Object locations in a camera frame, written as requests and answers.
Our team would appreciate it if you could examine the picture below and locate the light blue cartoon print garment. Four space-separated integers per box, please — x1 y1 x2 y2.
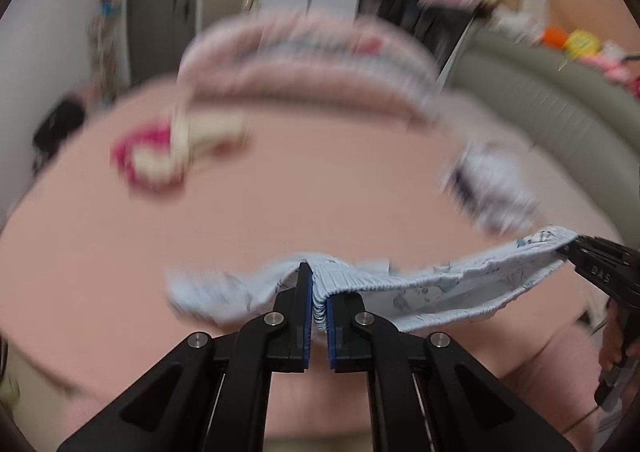
166 227 578 332

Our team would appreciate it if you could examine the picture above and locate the person's right hand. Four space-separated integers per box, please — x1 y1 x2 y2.
599 299 639 372

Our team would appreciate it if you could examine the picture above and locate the white and navy patterned garment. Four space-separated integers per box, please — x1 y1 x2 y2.
440 142 540 235

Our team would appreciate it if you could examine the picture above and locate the grey-green padded headboard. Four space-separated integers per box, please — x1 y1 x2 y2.
447 27 639 247

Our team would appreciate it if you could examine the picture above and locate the pink bed sheet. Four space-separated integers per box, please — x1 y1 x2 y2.
0 76 626 442

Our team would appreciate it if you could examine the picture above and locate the pink and cream garment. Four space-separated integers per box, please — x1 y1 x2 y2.
111 111 248 192

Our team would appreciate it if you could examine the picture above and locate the yellow plush toy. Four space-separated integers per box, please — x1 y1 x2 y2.
563 30 601 60

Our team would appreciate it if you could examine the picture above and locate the orange plush toy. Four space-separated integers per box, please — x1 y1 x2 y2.
539 26 568 50

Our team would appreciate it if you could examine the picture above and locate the pink folded quilt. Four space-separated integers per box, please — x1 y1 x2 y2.
177 9 439 123

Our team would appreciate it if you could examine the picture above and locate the black object beside bed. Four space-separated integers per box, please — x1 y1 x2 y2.
32 96 87 176

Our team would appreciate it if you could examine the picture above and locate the dark grey door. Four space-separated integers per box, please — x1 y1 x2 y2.
126 0 196 85

